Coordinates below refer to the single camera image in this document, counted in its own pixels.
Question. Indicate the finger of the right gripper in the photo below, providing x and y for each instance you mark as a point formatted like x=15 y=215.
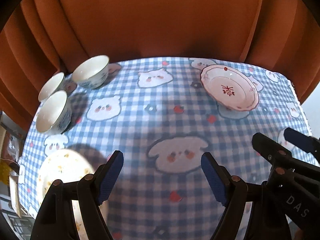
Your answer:
x=308 y=144
x=272 y=149

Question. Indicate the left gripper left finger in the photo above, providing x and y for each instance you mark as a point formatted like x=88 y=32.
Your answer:
x=73 y=196

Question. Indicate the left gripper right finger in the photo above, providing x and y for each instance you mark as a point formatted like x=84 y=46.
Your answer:
x=266 y=220

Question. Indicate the scalloped yellow floral plate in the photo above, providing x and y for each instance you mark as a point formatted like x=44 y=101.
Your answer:
x=68 y=166

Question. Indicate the pink red-rimmed plate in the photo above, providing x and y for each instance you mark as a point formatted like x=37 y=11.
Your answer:
x=229 y=87

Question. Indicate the blue-patterned bowl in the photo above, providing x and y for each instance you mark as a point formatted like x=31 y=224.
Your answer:
x=55 y=114
x=92 y=73

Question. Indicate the white bowl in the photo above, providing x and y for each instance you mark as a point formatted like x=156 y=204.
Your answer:
x=54 y=84

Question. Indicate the blue checkered bear tablecloth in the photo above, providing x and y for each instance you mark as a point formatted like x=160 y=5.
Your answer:
x=158 y=114

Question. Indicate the orange pleated curtain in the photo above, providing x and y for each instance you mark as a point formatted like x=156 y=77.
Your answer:
x=42 y=37

